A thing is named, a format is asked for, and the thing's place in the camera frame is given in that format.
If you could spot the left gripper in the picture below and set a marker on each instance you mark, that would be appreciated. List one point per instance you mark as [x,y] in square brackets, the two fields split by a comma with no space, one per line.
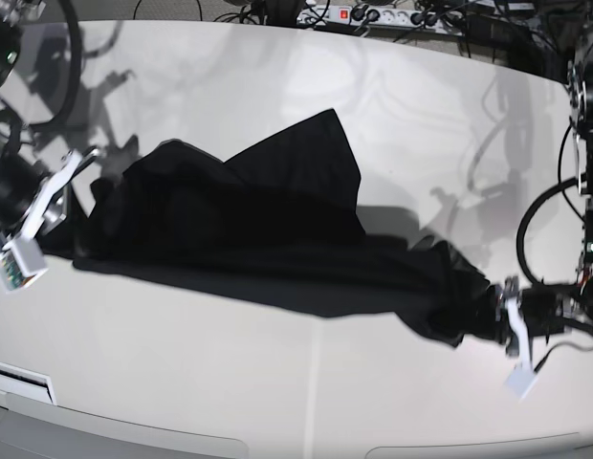
[515,336]

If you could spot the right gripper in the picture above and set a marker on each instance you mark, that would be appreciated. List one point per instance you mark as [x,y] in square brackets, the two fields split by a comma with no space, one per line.
[52,191]

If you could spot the black t-shirt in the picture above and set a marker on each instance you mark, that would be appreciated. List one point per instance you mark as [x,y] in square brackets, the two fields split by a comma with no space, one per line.
[276,225]

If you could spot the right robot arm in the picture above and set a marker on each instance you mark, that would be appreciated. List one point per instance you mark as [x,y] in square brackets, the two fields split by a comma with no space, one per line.
[10,35]

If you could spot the white panel at table edge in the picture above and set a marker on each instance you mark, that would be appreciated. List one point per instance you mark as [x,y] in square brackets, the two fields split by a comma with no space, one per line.
[26,383]

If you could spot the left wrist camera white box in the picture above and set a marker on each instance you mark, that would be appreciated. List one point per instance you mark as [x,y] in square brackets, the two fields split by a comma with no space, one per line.
[521,380]

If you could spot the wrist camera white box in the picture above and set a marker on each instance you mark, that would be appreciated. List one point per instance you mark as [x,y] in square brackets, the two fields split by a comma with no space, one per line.
[521,380]
[21,264]

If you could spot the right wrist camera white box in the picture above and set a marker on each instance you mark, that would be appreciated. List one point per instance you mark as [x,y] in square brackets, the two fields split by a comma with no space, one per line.
[21,264]

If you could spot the white power strip red switch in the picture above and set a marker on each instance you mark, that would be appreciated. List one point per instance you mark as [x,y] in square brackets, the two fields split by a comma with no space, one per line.
[365,17]

